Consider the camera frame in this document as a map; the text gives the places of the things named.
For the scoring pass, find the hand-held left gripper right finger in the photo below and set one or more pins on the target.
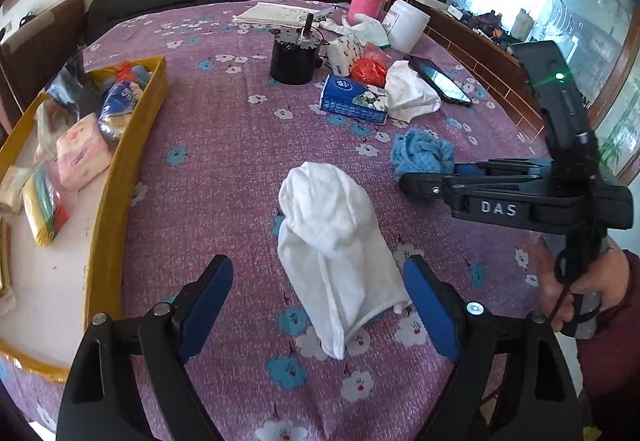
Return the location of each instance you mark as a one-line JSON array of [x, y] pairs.
[[427, 306]]

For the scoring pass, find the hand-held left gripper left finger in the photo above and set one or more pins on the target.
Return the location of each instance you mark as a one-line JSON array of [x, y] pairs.
[[210, 296]]

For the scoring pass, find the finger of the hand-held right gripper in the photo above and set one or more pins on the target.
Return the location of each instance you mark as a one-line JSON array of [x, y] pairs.
[[500, 166], [425, 183]]

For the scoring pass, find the blue towel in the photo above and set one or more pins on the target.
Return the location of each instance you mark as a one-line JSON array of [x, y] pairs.
[[140, 73], [420, 153]]

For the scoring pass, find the white towel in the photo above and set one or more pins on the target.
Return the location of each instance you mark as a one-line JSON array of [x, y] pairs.
[[330, 241]]

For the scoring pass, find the yellow cardboard box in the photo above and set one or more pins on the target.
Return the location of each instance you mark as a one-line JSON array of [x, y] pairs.
[[115, 201]]

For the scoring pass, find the colourful striped packet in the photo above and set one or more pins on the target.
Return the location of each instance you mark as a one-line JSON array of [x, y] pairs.
[[45, 206]]

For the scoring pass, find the pink tissue pack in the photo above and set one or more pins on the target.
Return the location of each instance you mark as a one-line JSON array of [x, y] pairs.
[[82, 153]]

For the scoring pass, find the blue printed tissue packet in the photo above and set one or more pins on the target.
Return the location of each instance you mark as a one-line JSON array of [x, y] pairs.
[[120, 106]]

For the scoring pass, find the beige tissue pack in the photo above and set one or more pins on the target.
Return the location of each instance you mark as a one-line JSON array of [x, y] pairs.
[[15, 188]]

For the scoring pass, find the white red plastic bag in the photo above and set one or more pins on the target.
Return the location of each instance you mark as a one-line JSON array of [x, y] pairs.
[[47, 126]]

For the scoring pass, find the black snack packet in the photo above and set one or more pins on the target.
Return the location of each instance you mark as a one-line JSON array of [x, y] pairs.
[[70, 91]]

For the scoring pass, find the person's right forearm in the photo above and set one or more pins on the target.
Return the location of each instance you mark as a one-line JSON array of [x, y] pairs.
[[615, 361]]

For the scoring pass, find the person's right hand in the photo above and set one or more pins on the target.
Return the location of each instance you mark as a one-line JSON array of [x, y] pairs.
[[552, 281]]

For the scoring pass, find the white cloth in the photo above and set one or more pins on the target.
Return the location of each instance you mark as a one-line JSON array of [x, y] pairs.
[[410, 93]]

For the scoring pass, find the wooden sideboard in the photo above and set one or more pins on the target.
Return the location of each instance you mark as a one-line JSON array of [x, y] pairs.
[[480, 66]]

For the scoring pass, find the black phone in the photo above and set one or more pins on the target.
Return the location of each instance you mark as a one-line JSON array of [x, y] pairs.
[[440, 81]]

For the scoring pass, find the blue flowered tissue pack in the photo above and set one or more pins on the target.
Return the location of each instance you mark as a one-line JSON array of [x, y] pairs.
[[350, 98]]

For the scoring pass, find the white bottle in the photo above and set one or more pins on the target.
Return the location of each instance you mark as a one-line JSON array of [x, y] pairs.
[[522, 23]]

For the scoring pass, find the purple floral tablecloth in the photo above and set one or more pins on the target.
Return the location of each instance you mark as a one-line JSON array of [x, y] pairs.
[[225, 146]]

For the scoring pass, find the floral white tissue pack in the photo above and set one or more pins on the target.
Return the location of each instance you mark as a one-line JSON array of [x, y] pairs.
[[345, 53]]

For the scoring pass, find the white plastic jar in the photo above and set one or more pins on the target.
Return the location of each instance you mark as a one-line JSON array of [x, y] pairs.
[[407, 28]]

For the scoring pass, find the black cylindrical motor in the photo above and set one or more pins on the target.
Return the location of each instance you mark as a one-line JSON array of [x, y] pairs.
[[290, 63]]

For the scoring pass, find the stack of papers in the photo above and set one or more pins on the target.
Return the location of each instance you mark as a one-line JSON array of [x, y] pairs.
[[280, 13]]

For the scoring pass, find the brown sofa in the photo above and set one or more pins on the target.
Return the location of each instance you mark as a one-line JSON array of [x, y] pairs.
[[45, 36]]

